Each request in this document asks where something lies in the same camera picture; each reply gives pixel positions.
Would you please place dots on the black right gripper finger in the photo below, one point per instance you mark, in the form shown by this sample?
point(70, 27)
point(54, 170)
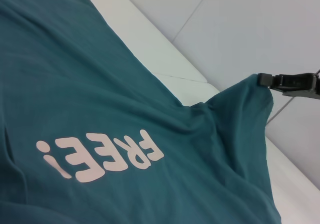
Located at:
point(295, 91)
point(290, 80)

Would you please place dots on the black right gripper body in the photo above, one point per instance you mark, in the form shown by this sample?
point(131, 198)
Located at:
point(316, 89)

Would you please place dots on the teal t-shirt with FREE print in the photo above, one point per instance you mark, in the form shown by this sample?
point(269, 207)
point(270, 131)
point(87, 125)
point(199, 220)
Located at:
point(75, 84)

